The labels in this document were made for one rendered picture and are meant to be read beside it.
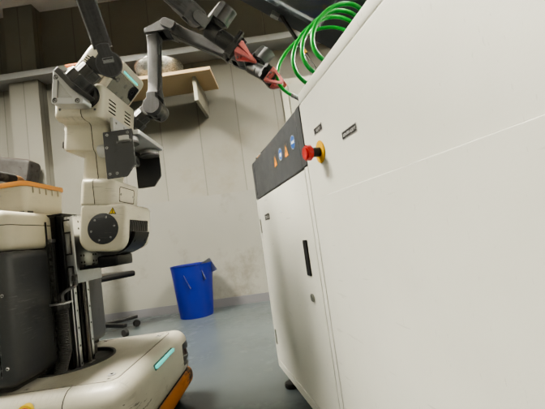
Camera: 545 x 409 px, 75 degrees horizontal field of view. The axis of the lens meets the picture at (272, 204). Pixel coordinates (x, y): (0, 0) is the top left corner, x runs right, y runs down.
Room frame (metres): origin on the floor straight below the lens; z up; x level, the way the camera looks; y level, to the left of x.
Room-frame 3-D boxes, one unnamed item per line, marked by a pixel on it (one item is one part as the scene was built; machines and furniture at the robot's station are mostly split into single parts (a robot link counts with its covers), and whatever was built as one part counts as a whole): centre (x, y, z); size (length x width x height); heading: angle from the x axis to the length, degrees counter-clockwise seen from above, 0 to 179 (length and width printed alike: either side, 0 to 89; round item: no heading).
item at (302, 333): (1.25, -0.02, 0.44); 0.65 x 0.02 x 0.68; 14
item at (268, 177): (1.25, -0.04, 0.87); 0.62 x 0.04 x 0.16; 14
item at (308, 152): (0.81, -0.11, 0.80); 0.05 x 0.04 x 0.05; 14
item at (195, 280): (3.30, 0.79, 0.25); 0.43 x 0.39 x 0.50; 88
